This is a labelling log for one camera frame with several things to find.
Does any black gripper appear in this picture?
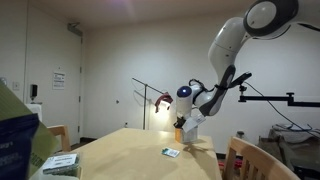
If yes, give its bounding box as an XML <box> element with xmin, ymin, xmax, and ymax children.
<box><xmin>172</xmin><ymin>116</ymin><xmax>187</xmax><ymax>130</ymax></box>

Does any white Tazo tea box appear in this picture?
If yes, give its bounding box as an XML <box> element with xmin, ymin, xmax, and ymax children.
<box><xmin>174</xmin><ymin>124</ymin><xmax>200</xmax><ymax>145</ymax></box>

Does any red object on floor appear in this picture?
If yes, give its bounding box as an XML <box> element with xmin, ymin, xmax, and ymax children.
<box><xmin>216</xmin><ymin>158</ymin><xmax>242</xmax><ymax>171</ymax></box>

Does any blue cardboard box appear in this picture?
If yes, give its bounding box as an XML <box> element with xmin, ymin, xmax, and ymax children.
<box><xmin>0</xmin><ymin>79</ymin><xmax>62</xmax><ymax>178</ymax></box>

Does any white green Tazo tea packet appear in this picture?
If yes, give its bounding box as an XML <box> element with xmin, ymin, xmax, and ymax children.
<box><xmin>161</xmin><ymin>147</ymin><xmax>181</xmax><ymax>159</ymax></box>

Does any thin metal light stand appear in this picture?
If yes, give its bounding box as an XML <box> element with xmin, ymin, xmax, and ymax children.
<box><xmin>131</xmin><ymin>77</ymin><xmax>165</xmax><ymax>131</ymax></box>

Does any wooden slatted chair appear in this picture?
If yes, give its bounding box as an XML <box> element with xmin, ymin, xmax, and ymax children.
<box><xmin>47</xmin><ymin>124</ymin><xmax>72</xmax><ymax>153</ymax></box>
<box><xmin>222</xmin><ymin>135</ymin><xmax>301</xmax><ymax>180</ymax></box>

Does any grey sofa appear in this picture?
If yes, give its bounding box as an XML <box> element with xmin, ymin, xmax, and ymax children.
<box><xmin>258</xmin><ymin>128</ymin><xmax>320</xmax><ymax>180</ymax></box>

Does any clear plastic food container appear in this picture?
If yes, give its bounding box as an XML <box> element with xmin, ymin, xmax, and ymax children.
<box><xmin>41</xmin><ymin>152</ymin><xmax>81</xmax><ymax>177</ymax></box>

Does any white door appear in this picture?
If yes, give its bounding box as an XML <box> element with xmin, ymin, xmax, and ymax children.
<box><xmin>25</xmin><ymin>6</ymin><xmax>84</xmax><ymax>148</ymax></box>

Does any paper notice on door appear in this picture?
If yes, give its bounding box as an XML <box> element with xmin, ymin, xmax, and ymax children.
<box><xmin>52</xmin><ymin>70</ymin><xmax>67</xmax><ymax>91</ymax></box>

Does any metal door closer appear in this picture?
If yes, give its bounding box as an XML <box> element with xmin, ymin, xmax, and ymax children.
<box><xmin>67</xmin><ymin>22</ymin><xmax>84</xmax><ymax>38</ymax></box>

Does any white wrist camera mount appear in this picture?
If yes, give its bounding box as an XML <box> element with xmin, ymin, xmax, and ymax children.
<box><xmin>182</xmin><ymin>113</ymin><xmax>207</xmax><ymax>134</ymax></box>

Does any black camera on boom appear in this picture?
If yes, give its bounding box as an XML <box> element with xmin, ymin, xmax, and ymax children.
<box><xmin>231</xmin><ymin>71</ymin><xmax>253</xmax><ymax>89</ymax></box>

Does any black camera cable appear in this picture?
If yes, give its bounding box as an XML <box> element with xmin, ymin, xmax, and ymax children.
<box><xmin>244</xmin><ymin>81</ymin><xmax>320</xmax><ymax>138</ymax></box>

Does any coiled cables bundle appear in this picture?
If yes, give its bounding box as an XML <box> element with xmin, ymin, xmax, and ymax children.
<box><xmin>270</xmin><ymin>123</ymin><xmax>314</xmax><ymax>135</ymax></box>

